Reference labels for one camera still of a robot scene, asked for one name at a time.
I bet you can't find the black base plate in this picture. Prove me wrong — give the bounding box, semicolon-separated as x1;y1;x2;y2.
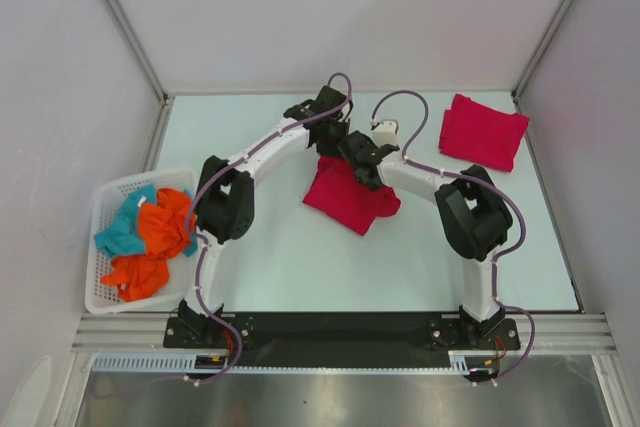
163;309;521;359

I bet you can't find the purple cable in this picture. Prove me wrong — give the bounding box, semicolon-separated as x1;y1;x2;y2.
185;71;354;388
370;90;537;386

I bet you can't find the white plastic laundry basket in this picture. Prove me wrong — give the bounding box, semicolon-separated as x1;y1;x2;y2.
85;168;196;315

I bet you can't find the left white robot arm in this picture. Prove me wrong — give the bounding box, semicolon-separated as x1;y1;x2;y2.
177;85;353;347

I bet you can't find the magenta t shirt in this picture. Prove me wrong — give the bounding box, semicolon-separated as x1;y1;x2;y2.
302;156;401;236
438;94;530;172

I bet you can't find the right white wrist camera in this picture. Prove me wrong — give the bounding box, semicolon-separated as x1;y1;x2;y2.
371;119;399;147

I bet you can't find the teal t shirt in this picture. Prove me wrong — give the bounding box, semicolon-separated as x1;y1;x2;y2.
94;184;198;259

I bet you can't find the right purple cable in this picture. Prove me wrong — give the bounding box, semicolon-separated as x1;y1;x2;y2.
370;90;537;386

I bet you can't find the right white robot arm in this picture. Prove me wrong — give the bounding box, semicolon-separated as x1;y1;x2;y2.
337;131;513;348

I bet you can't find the orange t shirt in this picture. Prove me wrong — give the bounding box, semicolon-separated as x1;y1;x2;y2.
94;185;197;302

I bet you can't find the grey slotted cable duct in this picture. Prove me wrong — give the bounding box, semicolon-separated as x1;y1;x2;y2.
93;352;498;376

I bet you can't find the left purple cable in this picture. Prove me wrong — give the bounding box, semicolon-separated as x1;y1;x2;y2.
185;71;354;388

